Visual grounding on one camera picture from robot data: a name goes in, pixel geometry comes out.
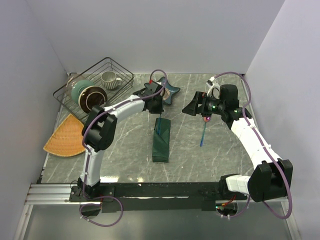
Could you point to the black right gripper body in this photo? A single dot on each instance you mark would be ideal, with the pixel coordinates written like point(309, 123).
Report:
point(210, 105)

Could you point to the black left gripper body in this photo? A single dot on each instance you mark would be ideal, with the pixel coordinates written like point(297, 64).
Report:
point(158, 106)

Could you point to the blue metal fork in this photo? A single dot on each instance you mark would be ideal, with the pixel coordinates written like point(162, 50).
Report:
point(159, 125)

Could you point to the dark green cloth napkin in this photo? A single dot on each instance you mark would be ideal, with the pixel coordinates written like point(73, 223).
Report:
point(161, 143)

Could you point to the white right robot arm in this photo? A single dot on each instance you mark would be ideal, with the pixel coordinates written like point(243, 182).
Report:
point(272, 175)

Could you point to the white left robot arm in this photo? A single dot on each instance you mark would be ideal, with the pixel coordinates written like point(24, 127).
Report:
point(100, 127)

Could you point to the iridescent rainbow metal spoon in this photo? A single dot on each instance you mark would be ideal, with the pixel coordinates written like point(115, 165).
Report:
point(206, 119)

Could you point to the blue star-shaped ceramic dish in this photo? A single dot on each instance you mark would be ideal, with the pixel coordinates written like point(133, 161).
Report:
point(168, 92)

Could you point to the striped grey ceramic mug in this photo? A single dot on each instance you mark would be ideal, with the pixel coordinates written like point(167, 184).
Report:
point(110, 80)

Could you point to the dark brown ceramic bowl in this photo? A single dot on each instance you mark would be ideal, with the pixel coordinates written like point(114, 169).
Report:
point(90, 97)

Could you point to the green ceramic bowl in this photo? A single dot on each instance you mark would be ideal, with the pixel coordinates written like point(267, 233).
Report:
point(77, 86)

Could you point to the clear glass jar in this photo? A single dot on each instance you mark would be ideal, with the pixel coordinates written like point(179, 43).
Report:
point(71, 81)

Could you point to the orange woven fan-shaped mat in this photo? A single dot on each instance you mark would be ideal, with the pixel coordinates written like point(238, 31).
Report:
point(66, 141)

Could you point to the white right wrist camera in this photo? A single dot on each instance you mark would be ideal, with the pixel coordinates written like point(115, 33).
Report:
point(213, 86)

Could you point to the black wire dish rack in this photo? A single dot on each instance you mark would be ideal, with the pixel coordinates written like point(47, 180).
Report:
point(93, 74)

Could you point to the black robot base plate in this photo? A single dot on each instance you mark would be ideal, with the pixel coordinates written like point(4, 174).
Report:
point(153, 196)

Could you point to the aluminium frame rail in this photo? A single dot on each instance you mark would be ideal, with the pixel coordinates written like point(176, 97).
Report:
point(48, 194)

